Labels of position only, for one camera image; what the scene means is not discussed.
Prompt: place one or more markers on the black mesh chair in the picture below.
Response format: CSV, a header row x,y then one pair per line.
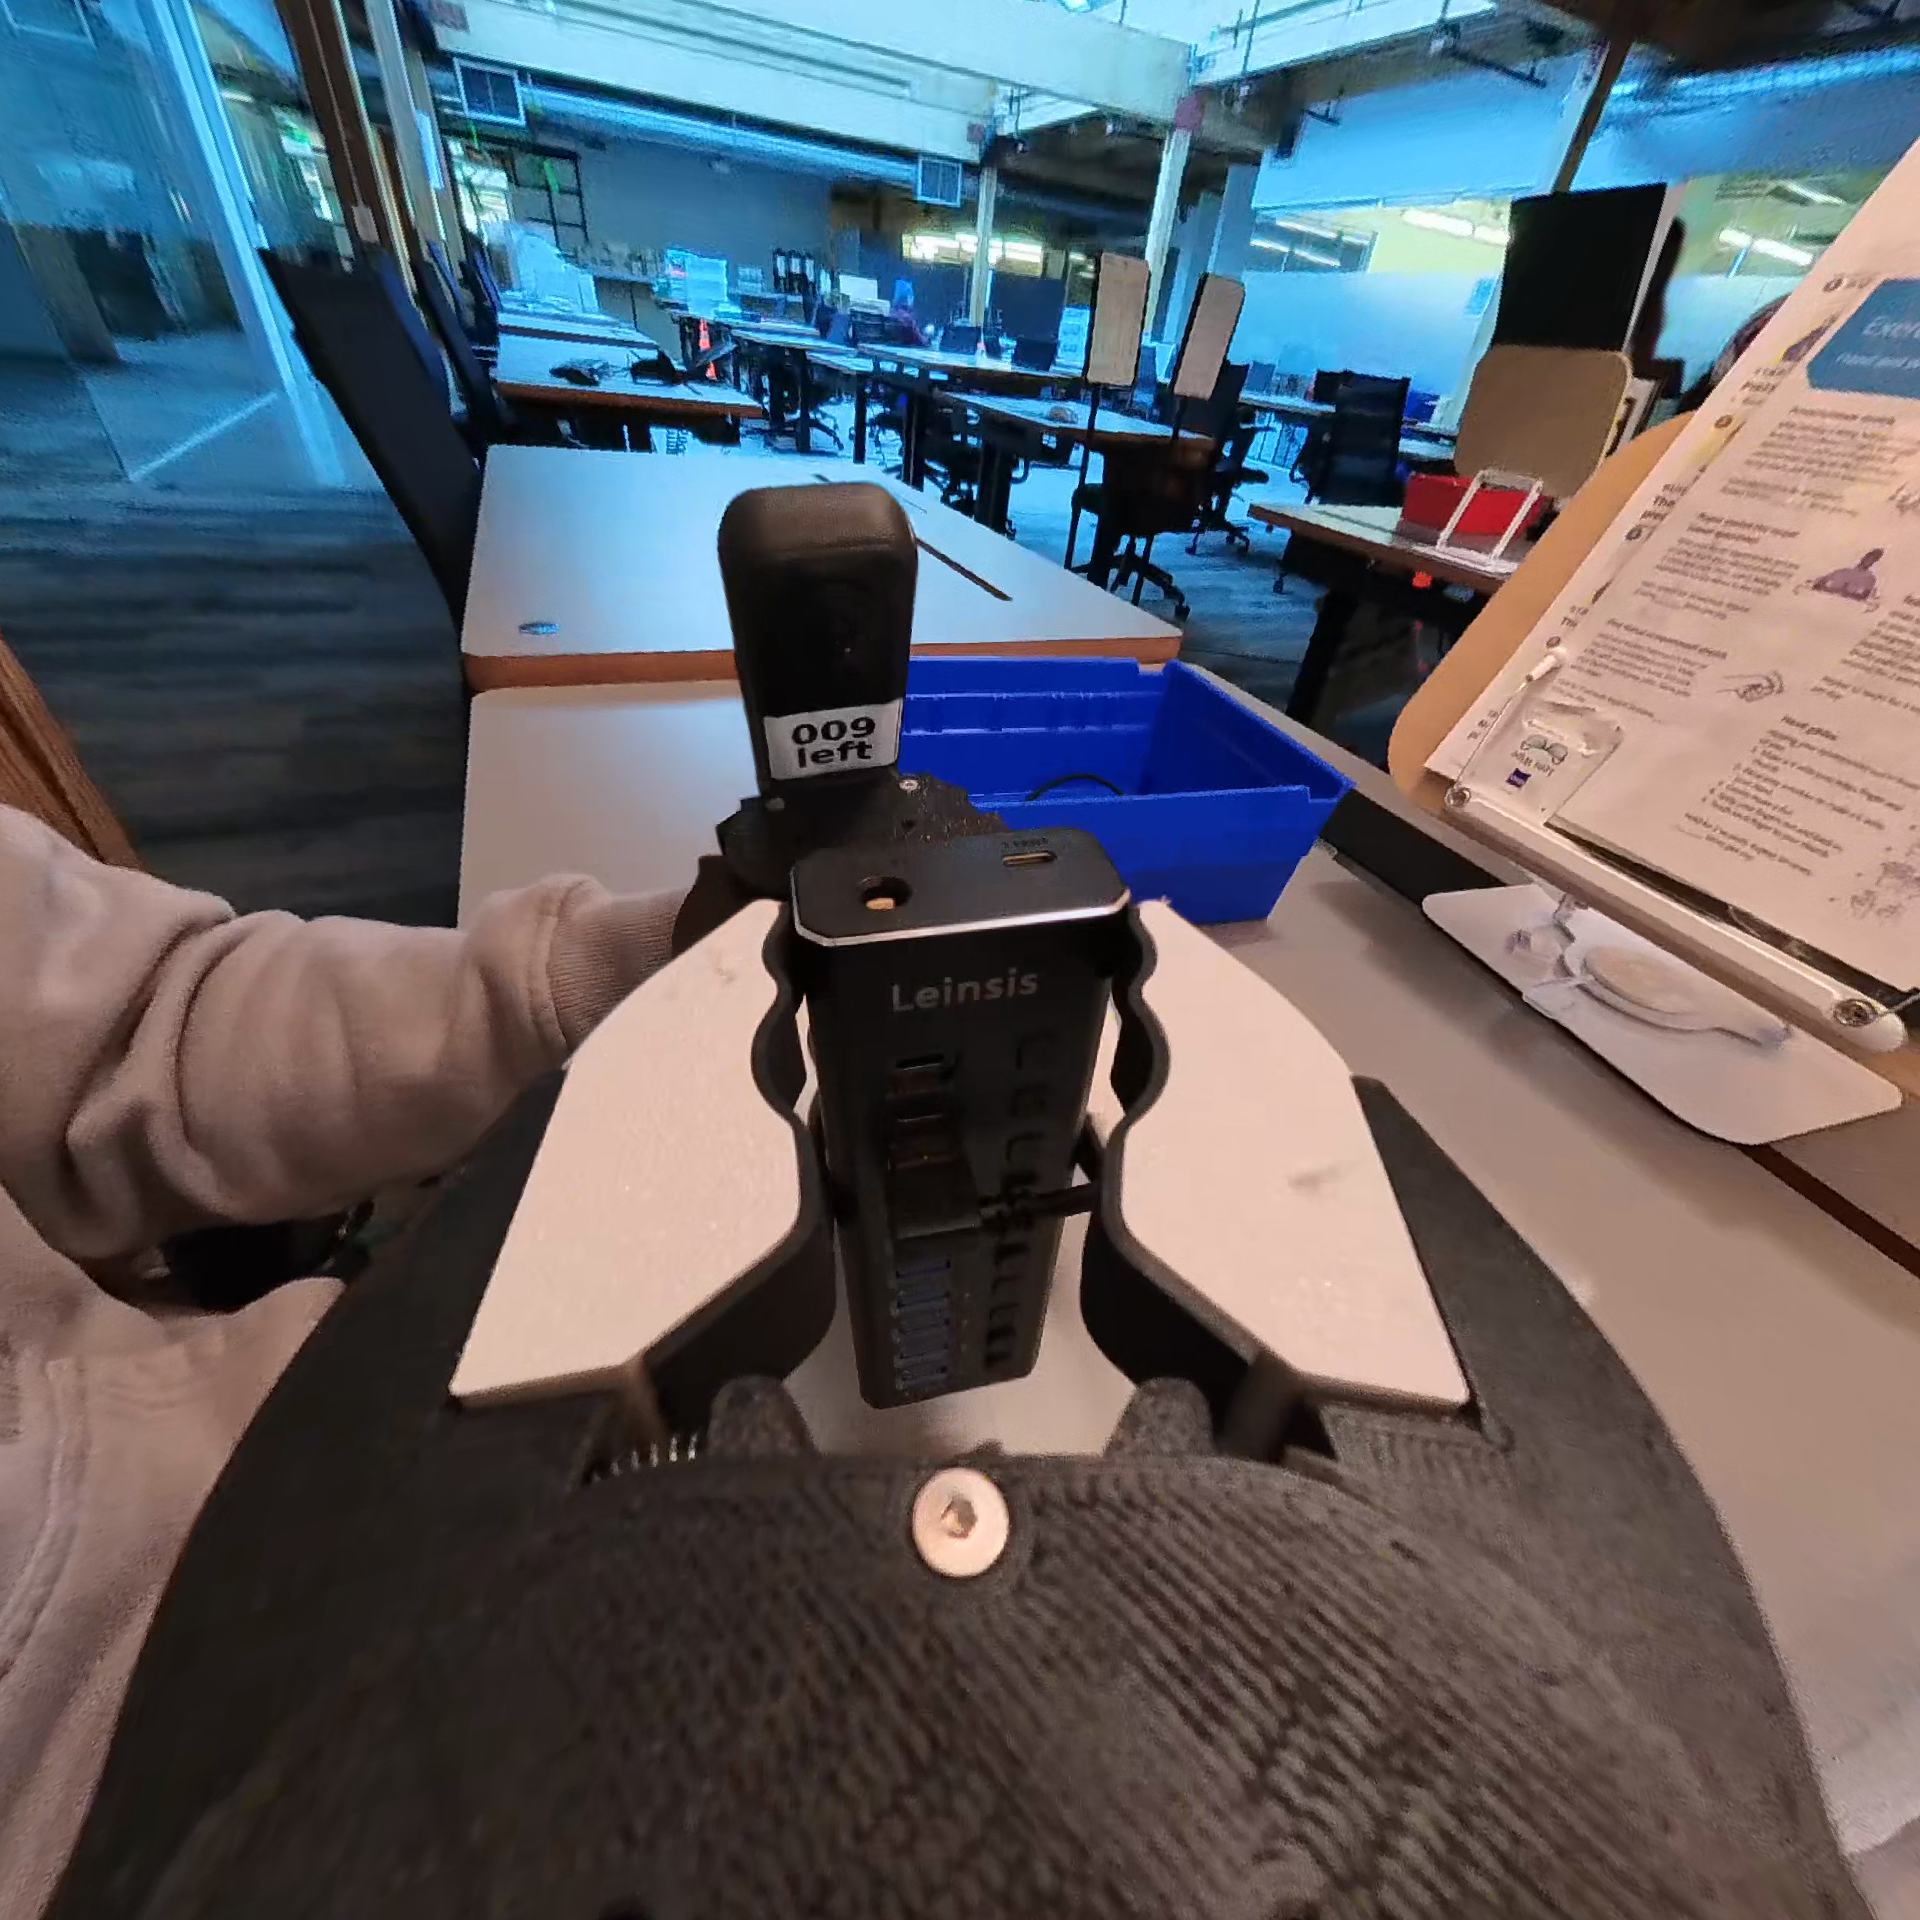
x,y
1356,436

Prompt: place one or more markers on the wood-edged desk with red box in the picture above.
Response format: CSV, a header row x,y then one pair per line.
x,y
1337,527

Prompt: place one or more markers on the red box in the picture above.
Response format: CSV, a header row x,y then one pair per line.
x,y
1432,512

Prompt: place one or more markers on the black swivel chair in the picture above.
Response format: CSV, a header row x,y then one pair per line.
x,y
1155,493

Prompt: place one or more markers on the instruction sheet with blue banner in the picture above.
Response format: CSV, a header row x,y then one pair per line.
x,y
1769,718

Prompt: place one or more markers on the beige divider board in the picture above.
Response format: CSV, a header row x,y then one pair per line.
x,y
1208,337
1116,316

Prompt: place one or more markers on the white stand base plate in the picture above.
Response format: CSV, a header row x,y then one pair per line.
x,y
1769,1103

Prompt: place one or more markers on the black monitor panel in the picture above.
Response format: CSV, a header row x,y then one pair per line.
x,y
1575,268

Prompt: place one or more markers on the blue plastic bin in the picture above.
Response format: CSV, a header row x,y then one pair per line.
x,y
1200,841

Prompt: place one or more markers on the large white instruction sheet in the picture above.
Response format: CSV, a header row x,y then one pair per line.
x,y
1591,660

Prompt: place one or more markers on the beige cardboard board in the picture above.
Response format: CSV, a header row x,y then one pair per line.
x,y
1546,429

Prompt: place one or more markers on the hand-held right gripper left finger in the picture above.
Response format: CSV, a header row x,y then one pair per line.
x,y
661,1140

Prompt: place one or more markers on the wooden door frame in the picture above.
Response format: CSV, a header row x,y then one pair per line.
x,y
42,766

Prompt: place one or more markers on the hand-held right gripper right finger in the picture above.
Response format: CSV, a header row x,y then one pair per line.
x,y
1273,1169

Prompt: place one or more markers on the wooden backing board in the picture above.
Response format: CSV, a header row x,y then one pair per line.
x,y
1498,660

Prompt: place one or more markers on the long black USB hub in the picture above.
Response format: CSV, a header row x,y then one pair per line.
x,y
962,1080

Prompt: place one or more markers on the distant wood-edged desk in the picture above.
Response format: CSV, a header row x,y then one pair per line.
x,y
599,383

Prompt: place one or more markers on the white wood-edged desk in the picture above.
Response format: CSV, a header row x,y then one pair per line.
x,y
630,555

